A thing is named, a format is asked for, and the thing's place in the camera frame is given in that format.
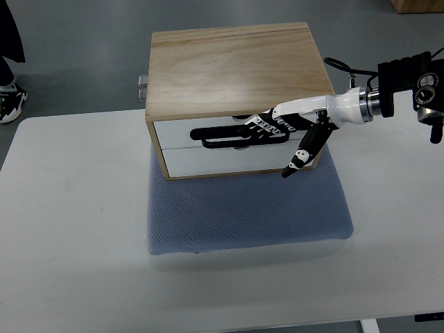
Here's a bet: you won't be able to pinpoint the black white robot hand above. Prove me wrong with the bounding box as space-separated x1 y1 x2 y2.
239 87 373 178

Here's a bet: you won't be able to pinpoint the black drawer handle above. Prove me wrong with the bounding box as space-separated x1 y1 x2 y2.
190 117 298 149

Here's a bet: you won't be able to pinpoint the white drawer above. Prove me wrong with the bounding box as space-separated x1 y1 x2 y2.
153 107 332 151
163 138 300 178

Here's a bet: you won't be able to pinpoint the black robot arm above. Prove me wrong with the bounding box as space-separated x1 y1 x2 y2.
324 49 443 144

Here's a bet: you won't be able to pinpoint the wooden drawer cabinet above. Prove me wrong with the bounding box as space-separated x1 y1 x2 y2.
146 22 334 180

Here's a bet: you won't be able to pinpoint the cardboard box corner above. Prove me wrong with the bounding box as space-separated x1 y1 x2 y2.
390 0 444 14

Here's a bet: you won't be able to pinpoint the blue-grey mesh cushion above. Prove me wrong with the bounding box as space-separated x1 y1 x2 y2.
147 149 354 255

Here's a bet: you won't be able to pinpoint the white table leg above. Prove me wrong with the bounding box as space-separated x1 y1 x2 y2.
360 318 380 333

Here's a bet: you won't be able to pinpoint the black table control panel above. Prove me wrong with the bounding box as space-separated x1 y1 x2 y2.
414 312 444 323

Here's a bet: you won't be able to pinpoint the black white sneaker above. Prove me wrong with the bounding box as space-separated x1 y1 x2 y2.
1 83 28 123

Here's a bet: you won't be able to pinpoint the person's dark trouser legs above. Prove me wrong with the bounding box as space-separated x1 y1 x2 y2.
0 0 26 87

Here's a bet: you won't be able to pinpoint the grey metal bracket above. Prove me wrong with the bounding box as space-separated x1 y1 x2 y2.
138 74 148 102

